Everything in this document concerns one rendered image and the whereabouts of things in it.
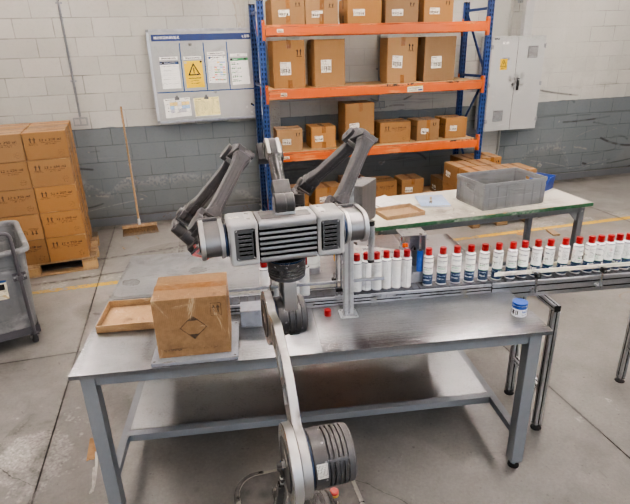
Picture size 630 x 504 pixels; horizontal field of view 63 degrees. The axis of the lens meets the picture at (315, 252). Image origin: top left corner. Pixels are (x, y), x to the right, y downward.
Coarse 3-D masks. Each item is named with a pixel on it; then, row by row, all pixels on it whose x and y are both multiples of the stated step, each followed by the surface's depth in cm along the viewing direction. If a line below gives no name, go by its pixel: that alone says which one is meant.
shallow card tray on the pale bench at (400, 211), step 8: (376, 208) 411; (384, 208) 414; (392, 208) 416; (400, 208) 418; (408, 208) 418; (416, 208) 412; (384, 216) 394; (392, 216) 392; (400, 216) 394; (408, 216) 397
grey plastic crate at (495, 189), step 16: (464, 176) 435; (480, 176) 440; (496, 176) 445; (512, 176) 450; (528, 176) 435; (544, 176) 417; (464, 192) 425; (480, 192) 405; (496, 192) 404; (512, 192) 408; (528, 192) 413; (544, 192) 419; (480, 208) 408; (496, 208) 409
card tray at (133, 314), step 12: (120, 300) 263; (132, 300) 264; (144, 300) 264; (108, 312) 258; (120, 312) 258; (132, 312) 258; (144, 312) 257; (96, 324) 240; (108, 324) 247; (120, 324) 240; (132, 324) 241; (144, 324) 241
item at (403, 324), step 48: (432, 240) 341; (144, 288) 284; (96, 336) 238; (144, 336) 237; (240, 336) 234; (288, 336) 233; (336, 336) 232; (384, 336) 231; (432, 336) 230; (480, 336) 229; (528, 336) 231
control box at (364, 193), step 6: (360, 180) 235; (366, 180) 234; (372, 180) 235; (354, 186) 227; (360, 186) 225; (366, 186) 229; (372, 186) 235; (354, 192) 228; (360, 192) 226; (366, 192) 230; (372, 192) 237; (354, 198) 229; (360, 198) 227; (366, 198) 231; (372, 198) 238; (360, 204) 228; (366, 204) 232; (372, 204) 239; (366, 210) 233; (372, 210) 240; (372, 216) 241
